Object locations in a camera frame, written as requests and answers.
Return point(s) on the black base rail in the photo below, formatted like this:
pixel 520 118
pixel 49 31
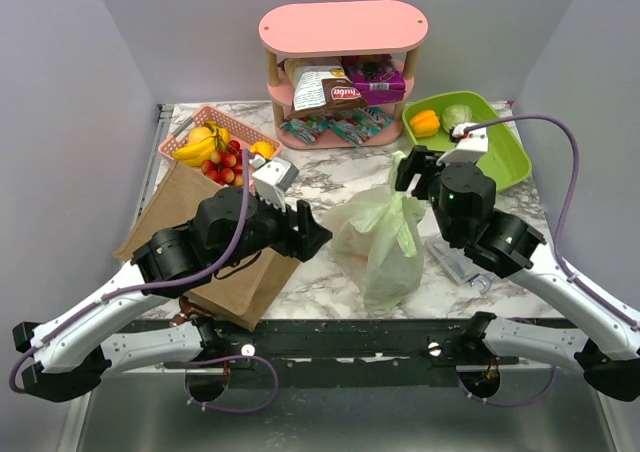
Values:
pixel 351 353

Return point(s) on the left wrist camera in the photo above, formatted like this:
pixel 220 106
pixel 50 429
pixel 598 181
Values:
pixel 272 178

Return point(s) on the pink plastic fruit basket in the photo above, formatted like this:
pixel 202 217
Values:
pixel 224 128

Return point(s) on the purple snack box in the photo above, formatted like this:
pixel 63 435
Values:
pixel 375 77

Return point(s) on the left colourful candy packet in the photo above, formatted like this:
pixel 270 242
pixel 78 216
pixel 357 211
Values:
pixel 306 129

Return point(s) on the yellow peach fruit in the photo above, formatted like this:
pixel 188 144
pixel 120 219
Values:
pixel 198 134

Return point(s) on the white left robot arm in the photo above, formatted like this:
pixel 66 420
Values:
pixel 69 356

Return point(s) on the white snack bag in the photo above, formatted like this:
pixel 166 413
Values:
pixel 305 75

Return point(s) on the silver wrench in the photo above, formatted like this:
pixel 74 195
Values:
pixel 483 282

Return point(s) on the green cabbage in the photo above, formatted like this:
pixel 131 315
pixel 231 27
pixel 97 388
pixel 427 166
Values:
pixel 454 115

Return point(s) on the right colourful candy packet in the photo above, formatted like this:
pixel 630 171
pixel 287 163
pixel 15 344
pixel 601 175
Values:
pixel 357 126

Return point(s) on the colourful candy packet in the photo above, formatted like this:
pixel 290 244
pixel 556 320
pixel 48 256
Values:
pixel 357 126
pixel 306 129

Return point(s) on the red cherry bunch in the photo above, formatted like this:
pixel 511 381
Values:
pixel 225 167

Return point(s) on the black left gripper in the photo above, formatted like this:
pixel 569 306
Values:
pixel 292 241

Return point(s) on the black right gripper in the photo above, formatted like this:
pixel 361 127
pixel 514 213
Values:
pixel 419 160

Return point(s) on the brown Tuba snack bag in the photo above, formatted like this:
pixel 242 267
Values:
pixel 341 94

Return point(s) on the clear plastic screw box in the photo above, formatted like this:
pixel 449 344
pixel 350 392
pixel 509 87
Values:
pixel 459 268

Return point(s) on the yellow bell pepper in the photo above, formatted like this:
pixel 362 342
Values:
pixel 424 124

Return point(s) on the yellow banana bunch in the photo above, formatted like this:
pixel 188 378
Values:
pixel 195 154

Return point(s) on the light green plastic grocery bag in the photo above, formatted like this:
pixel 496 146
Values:
pixel 376 241

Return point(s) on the green plastic tray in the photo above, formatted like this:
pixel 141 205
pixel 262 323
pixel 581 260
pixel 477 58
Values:
pixel 506 162

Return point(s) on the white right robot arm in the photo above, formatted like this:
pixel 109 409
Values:
pixel 600 345

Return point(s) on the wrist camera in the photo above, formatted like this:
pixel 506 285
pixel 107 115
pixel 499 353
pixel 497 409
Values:
pixel 471 143
pixel 272 178

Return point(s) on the pink three-tier shelf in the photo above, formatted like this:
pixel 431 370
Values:
pixel 339 29

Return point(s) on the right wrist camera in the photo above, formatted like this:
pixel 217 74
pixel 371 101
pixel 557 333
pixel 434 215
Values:
pixel 471 143

